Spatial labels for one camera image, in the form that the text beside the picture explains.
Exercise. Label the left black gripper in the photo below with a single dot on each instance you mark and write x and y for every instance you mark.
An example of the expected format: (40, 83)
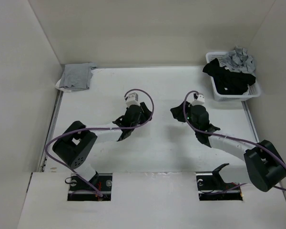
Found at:
(147, 113)

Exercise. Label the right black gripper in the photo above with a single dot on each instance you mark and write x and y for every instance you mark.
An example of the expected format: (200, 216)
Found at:
(178, 112)

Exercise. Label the black tank top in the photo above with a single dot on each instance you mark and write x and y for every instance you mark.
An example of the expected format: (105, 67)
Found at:
(227, 82)

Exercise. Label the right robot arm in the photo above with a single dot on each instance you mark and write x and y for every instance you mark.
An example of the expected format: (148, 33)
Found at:
(261, 159)

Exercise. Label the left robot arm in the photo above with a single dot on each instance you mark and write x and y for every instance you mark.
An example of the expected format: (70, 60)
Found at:
(77, 141)

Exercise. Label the folded grey tank top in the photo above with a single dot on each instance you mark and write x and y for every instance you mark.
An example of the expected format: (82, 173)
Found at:
(76, 75)

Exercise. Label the crumpled grey tank top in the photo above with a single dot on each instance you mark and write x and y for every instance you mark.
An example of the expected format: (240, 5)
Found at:
(238, 61)

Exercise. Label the folded white tank top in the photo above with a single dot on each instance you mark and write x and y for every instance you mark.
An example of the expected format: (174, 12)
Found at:
(62, 87)

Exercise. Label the white plastic laundry basket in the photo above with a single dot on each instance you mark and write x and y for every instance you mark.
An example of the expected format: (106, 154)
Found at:
(252, 92)

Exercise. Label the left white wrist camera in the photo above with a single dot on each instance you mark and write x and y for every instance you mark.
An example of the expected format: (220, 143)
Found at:
(132, 99)

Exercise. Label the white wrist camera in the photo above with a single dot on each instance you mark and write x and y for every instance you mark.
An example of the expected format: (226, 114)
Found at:
(198, 99)
(132, 99)

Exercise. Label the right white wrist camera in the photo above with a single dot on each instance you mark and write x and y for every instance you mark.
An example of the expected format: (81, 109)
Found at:
(198, 99)

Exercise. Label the right metal table rail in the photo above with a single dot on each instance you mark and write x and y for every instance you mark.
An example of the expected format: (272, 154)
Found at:
(250, 120)

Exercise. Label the metal table rail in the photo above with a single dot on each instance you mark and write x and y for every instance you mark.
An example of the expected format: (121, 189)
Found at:
(250, 120)
(42, 158)

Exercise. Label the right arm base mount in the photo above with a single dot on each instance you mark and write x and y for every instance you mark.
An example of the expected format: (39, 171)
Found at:
(211, 188)

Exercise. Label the left metal table rail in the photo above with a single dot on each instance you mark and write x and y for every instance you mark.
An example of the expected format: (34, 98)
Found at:
(42, 158)

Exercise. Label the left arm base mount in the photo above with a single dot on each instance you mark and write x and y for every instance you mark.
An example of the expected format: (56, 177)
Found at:
(78, 190)

